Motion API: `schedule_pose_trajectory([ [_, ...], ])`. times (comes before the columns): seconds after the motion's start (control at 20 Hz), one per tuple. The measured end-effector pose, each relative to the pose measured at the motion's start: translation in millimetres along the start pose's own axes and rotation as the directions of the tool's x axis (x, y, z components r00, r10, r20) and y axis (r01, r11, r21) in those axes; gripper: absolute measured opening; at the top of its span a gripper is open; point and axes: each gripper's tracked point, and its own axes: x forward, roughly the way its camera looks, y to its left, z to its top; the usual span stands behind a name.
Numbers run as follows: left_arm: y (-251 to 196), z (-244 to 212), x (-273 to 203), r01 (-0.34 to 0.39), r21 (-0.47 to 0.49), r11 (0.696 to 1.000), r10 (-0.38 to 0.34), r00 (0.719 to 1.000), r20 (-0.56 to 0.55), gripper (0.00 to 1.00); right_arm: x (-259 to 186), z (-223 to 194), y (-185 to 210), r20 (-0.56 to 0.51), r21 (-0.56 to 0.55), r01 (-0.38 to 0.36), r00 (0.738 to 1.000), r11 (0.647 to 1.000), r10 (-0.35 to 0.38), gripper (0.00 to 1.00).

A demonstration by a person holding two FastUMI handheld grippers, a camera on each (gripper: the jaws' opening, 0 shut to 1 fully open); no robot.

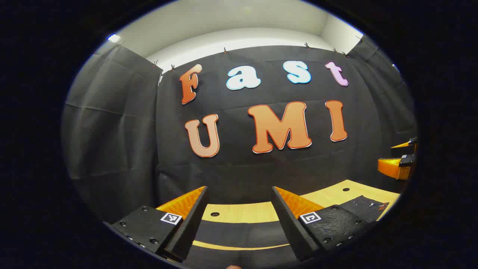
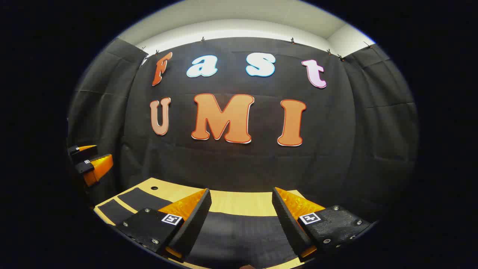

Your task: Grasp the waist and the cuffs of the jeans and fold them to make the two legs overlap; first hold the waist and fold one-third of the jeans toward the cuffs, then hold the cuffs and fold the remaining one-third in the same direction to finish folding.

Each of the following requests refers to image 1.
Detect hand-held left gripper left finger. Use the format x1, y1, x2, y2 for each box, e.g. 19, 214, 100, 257
103, 186, 209, 263

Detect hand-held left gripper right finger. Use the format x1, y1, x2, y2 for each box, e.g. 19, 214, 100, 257
271, 186, 378, 262

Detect dark denim jeans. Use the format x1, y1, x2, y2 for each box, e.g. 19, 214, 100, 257
185, 195, 389, 269

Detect black backdrop cloth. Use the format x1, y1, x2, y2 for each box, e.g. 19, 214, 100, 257
61, 35, 418, 225

